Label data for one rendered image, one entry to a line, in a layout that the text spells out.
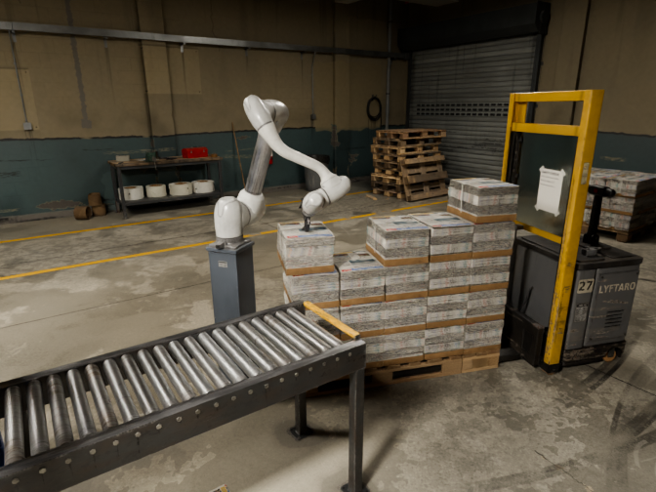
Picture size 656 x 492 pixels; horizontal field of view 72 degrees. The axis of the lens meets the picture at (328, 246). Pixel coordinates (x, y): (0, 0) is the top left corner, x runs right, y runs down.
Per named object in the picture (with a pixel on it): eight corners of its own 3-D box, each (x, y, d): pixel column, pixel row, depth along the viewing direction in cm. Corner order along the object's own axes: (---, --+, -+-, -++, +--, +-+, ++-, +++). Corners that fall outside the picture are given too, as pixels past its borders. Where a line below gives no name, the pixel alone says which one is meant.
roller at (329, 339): (287, 317, 229) (295, 311, 231) (342, 357, 192) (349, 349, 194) (283, 310, 227) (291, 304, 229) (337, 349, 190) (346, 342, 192)
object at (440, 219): (407, 215, 306) (407, 213, 306) (444, 212, 313) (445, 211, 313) (432, 228, 272) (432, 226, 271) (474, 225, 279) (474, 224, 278)
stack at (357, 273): (285, 367, 320) (281, 256, 295) (435, 346, 347) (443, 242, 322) (295, 399, 284) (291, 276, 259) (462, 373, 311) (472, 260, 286)
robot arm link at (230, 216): (209, 236, 259) (206, 198, 252) (228, 228, 275) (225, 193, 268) (232, 239, 252) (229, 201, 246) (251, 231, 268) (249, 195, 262)
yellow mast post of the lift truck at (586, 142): (539, 358, 312) (580, 90, 260) (551, 356, 314) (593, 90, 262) (548, 365, 303) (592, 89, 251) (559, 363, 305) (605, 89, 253)
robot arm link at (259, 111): (268, 119, 229) (281, 118, 241) (249, 89, 229) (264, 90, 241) (251, 134, 236) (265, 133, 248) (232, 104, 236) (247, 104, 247)
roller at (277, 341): (248, 318, 216) (250, 327, 218) (299, 362, 179) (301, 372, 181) (257, 314, 219) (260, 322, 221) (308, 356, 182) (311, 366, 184)
